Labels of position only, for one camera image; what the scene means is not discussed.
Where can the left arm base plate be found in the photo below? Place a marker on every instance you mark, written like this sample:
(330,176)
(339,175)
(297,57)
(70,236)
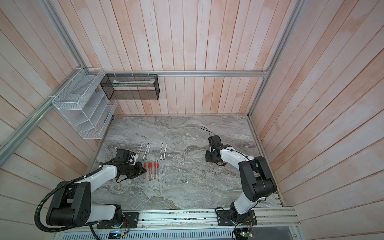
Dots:
(125,220)

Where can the aluminium front rail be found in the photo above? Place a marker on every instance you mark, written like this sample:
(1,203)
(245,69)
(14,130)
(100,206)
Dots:
(205,219)

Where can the white wire mesh shelf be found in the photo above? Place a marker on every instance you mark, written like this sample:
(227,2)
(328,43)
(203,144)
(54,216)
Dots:
(84,105)

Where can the red gel pen long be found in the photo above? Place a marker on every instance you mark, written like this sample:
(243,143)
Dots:
(158,172)

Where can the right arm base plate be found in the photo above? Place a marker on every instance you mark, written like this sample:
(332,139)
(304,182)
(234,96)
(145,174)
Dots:
(231,218)

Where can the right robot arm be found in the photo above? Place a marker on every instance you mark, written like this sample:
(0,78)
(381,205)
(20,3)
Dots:
(257,179)

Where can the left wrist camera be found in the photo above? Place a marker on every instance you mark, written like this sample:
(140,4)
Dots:
(133,158)

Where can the black wire mesh basket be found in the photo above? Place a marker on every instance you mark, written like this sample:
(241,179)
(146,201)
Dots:
(131,87)

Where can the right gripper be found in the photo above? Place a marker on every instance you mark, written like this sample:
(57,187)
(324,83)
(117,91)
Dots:
(208,158)

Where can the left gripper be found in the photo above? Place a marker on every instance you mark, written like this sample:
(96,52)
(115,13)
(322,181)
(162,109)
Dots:
(139,171)

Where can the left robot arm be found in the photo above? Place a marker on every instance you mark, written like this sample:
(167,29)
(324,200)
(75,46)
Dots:
(71,205)

